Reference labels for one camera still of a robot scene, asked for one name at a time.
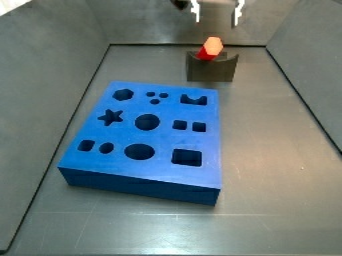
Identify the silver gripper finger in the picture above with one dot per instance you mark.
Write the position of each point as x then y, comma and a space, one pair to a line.
196, 10
237, 12

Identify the blue foam shape board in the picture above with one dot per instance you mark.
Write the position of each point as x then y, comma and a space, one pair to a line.
150, 142

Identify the black curved stand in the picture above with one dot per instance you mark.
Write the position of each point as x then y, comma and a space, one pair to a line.
217, 70

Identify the red hexagonal bar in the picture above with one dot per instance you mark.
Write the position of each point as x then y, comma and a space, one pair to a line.
210, 49

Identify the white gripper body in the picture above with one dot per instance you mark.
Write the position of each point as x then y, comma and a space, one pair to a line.
224, 2

